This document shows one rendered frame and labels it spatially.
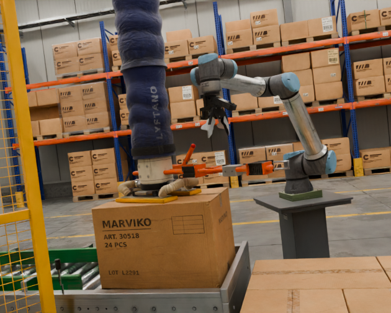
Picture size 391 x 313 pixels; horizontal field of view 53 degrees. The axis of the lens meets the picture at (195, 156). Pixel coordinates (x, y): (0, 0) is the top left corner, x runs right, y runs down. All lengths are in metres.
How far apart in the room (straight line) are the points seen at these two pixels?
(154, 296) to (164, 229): 0.29
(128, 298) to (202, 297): 0.34
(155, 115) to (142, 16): 0.47
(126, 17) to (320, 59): 7.51
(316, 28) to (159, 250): 7.95
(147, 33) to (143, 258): 1.06
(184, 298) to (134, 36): 1.21
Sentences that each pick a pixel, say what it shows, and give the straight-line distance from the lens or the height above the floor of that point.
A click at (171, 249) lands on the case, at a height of 0.73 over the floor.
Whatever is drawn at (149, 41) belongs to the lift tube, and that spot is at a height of 1.71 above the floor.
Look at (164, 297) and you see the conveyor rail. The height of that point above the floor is 0.57.
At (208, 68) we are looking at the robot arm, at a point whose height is 1.52.
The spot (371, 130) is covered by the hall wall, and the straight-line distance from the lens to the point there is 10.68.
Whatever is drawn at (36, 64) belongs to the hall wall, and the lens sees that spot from 12.19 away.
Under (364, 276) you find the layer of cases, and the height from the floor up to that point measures 0.54.
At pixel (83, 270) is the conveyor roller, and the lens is 2.47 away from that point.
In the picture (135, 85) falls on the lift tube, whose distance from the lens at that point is 1.94.
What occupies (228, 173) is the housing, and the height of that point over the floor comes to 1.06.
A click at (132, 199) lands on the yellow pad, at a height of 0.97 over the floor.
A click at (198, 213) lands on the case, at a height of 0.89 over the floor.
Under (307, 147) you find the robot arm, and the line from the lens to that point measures 2.53.
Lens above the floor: 1.23
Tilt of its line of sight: 3 degrees down
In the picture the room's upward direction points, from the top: 7 degrees counter-clockwise
